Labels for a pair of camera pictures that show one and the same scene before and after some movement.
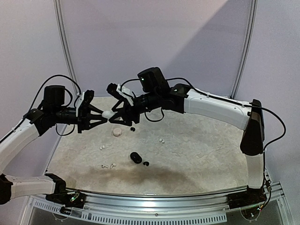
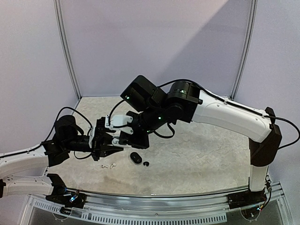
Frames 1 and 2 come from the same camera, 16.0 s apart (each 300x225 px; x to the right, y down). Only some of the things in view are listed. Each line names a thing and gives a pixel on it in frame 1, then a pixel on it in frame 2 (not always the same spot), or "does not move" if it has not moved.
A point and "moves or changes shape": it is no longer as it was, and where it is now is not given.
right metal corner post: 254,3 does not move
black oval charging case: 136,157 does not move
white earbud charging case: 108,114 moves or changes shape
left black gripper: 84,117 to 100,145
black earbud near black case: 146,163 does not move
